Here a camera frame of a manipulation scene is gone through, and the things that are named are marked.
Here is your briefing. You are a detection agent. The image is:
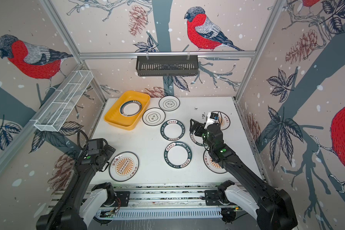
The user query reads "green rim lettered plate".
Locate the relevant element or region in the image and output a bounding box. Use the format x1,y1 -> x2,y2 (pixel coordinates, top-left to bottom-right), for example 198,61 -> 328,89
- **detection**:
163,141 -> 193,169
190,132 -> 207,147
160,119 -> 186,141

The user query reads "orange sunburst plate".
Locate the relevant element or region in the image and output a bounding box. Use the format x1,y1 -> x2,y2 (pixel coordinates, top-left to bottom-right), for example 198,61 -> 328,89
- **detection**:
109,151 -> 140,182
203,150 -> 227,174
212,111 -> 231,130

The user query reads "green rim lettered plate front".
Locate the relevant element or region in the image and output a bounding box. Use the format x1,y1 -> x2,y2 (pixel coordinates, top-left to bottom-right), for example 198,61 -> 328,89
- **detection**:
163,141 -> 193,169

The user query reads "dark green rim plate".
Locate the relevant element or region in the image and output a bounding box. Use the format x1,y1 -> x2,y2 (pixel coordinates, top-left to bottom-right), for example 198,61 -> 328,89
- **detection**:
119,100 -> 142,117

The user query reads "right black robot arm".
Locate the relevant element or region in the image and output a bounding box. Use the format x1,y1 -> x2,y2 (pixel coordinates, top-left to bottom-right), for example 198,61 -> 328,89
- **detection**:
190,119 -> 298,230

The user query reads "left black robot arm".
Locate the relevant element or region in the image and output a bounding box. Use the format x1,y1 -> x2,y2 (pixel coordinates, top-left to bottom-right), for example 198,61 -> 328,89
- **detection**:
36,139 -> 116,230

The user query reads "yellow plastic bin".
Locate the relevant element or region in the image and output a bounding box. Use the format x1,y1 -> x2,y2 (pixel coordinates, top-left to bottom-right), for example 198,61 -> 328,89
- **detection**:
103,91 -> 150,131

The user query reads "white plate flower emblem far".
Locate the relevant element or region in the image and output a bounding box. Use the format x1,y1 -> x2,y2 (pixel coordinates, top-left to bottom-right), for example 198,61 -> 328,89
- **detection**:
159,95 -> 180,112

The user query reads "white plate flower emblem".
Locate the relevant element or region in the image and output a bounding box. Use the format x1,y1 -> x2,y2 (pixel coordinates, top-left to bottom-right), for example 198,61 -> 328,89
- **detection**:
142,107 -> 166,127
159,95 -> 180,112

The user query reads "white plate flower emblem near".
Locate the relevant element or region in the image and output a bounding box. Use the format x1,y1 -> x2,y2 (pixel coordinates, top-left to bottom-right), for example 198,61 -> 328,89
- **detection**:
142,107 -> 166,127

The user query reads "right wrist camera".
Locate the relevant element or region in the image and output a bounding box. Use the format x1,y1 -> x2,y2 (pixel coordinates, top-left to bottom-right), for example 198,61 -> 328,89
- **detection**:
205,112 -> 219,129

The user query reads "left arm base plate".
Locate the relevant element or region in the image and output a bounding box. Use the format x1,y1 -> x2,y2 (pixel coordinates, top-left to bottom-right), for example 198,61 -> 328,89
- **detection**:
102,191 -> 130,208

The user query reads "white mesh wire shelf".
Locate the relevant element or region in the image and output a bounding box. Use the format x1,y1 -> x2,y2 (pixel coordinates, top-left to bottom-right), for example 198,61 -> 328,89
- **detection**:
34,70 -> 94,132

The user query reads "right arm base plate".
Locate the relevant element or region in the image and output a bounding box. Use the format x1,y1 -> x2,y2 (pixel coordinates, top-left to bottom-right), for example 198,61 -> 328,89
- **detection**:
204,190 -> 231,206

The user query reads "aluminium mounting rail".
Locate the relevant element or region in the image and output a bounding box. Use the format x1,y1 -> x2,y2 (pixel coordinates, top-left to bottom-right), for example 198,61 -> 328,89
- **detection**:
47,183 -> 288,209

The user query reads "black hanging wire basket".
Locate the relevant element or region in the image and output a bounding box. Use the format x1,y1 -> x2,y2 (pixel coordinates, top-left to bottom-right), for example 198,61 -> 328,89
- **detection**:
136,55 -> 199,77

